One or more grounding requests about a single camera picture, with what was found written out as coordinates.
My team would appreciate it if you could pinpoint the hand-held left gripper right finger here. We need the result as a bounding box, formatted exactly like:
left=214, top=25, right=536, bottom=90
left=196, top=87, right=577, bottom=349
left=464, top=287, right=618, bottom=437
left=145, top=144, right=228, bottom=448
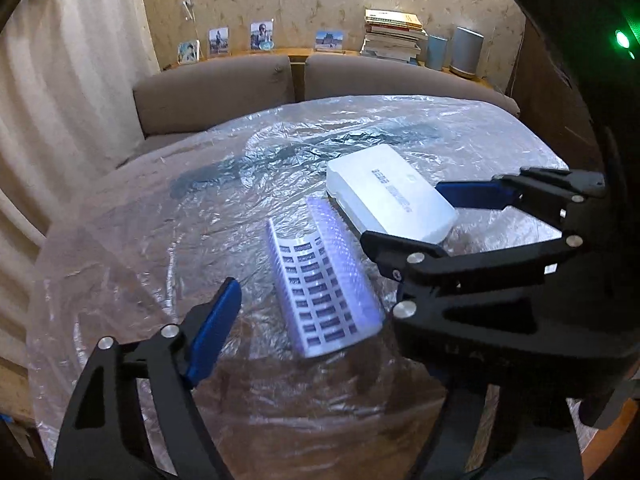
left=420, top=377, right=586, bottom=480

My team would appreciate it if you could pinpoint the teal cylinder container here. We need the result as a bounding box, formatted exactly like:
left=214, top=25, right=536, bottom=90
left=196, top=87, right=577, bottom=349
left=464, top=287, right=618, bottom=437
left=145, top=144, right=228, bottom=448
left=426, top=35, right=449, bottom=72

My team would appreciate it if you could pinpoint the grey cylinder speaker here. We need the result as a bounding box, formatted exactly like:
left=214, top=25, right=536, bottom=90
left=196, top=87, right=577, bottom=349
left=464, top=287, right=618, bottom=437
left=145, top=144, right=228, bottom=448
left=449, top=26, right=485, bottom=79

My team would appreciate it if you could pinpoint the white plastic box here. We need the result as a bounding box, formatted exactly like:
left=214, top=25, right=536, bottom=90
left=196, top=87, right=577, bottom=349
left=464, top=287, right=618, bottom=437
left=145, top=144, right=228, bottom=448
left=325, top=144, right=460, bottom=247

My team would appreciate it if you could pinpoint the brown sofa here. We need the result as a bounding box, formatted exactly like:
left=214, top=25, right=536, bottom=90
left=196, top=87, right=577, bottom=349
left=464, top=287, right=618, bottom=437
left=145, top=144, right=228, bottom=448
left=131, top=54, right=521, bottom=168

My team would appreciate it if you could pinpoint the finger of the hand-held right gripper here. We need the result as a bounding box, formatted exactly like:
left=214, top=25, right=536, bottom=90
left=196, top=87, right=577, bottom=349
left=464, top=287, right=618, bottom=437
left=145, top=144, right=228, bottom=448
left=360, top=230, right=587, bottom=311
left=435, top=166, right=607, bottom=234

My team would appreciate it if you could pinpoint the brown wooden cabinet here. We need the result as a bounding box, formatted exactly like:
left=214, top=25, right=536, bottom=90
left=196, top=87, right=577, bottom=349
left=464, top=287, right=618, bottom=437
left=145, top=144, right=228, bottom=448
left=506, top=7, right=603, bottom=173

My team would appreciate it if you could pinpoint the beige curtain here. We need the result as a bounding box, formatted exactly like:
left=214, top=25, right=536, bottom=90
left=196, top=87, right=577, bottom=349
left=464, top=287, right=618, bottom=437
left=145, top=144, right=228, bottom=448
left=0, top=0, right=162, bottom=366

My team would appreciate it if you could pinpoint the purple plastic vial tray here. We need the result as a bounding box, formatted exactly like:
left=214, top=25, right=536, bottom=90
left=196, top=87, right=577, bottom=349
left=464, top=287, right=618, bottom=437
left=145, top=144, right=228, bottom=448
left=266, top=196, right=387, bottom=359

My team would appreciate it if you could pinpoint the stack of books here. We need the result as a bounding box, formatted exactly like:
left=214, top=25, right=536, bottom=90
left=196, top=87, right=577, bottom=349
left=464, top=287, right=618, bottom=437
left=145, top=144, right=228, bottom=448
left=360, top=8, right=429, bottom=64

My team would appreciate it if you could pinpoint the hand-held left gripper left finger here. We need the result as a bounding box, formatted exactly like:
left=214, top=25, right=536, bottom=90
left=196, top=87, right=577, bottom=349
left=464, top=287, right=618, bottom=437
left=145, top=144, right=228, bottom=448
left=52, top=277, right=243, bottom=480

